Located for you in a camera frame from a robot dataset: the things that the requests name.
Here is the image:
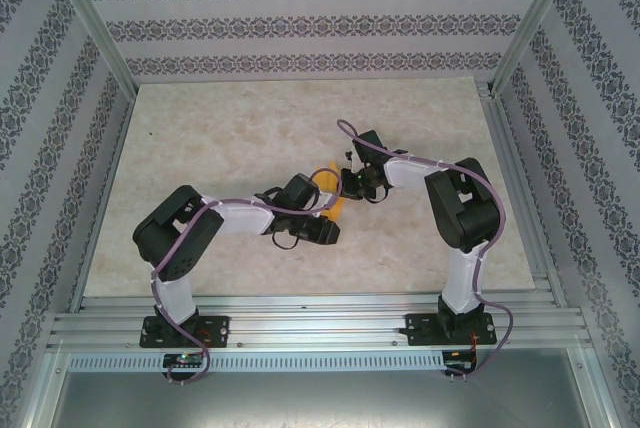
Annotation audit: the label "grey metal sheet panel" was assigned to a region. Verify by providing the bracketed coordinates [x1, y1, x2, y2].
[29, 350, 619, 428]

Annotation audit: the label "aluminium front mounting rails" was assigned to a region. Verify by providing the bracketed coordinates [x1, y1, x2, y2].
[47, 292, 594, 355]

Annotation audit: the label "left controller circuit board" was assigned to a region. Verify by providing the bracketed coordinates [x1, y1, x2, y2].
[163, 353, 207, 368]

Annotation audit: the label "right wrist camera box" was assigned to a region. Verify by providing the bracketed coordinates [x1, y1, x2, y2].
[343, 147, 364, 174]

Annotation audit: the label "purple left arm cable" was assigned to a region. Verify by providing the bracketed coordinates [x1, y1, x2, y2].
[149, 169, 344, 387]

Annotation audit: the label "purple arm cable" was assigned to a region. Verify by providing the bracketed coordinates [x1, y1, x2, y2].
[149, 169, 344, 387]
[337, 119, 516, 382]

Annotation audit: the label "grey slotted cable duct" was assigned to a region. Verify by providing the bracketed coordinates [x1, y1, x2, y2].
[67, 352, 446, 372]

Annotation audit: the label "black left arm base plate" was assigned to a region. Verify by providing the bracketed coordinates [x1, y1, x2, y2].
[141, 315, 232, 350]

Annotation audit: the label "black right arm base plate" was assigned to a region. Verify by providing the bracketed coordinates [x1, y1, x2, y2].
[404, 312, 497, 348]

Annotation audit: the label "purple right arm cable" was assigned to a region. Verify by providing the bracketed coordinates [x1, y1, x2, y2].
[337, 119, 516, 382]

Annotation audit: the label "aluminium frame post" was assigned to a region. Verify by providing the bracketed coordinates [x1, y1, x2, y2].
[488, 0, 585, 98]
[46, 0, 140, 95]

